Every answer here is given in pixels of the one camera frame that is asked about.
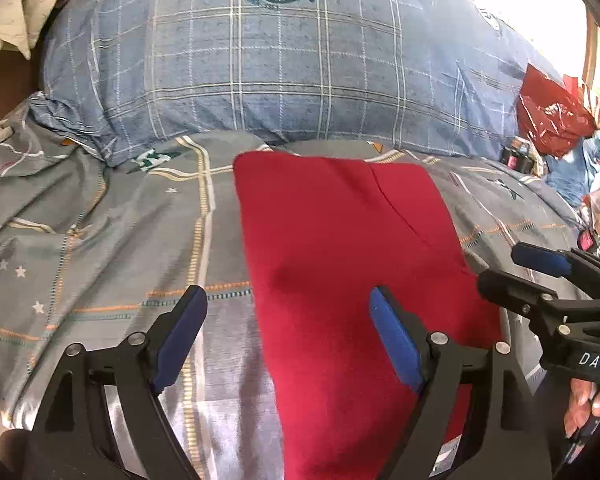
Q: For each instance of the red plastic bag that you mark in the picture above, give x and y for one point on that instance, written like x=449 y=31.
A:
x=550 y=115

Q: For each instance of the grey plaid bed sheet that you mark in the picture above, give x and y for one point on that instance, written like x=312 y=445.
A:
x=105 y=260

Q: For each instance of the person's right hand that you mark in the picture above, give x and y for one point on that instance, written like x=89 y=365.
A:
x=582 y=405

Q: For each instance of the red garment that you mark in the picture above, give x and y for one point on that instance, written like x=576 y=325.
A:
x=330 y=260

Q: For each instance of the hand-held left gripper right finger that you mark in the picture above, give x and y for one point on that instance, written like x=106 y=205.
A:
x=395 y=340

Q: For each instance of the red black small packet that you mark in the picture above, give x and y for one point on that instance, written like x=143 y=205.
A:
x=588 y=240

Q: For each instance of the cream cloth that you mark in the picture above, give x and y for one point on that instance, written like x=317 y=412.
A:
x=10 y=25

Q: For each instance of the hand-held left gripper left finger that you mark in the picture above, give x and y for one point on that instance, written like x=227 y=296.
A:
x=180 y=340

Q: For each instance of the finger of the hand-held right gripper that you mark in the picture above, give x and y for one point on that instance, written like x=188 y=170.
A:
x=515 y=287
x=540 y=260

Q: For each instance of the dark container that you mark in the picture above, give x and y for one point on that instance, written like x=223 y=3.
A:
x=515 y=157

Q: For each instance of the brown wooden headboard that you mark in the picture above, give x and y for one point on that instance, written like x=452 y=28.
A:
x=5 y=95

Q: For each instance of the blue cloth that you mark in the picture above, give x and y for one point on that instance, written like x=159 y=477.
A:
x=575 y=170

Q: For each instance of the blue plaid pillow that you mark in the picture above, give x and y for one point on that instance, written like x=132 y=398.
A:
x=280 y=75

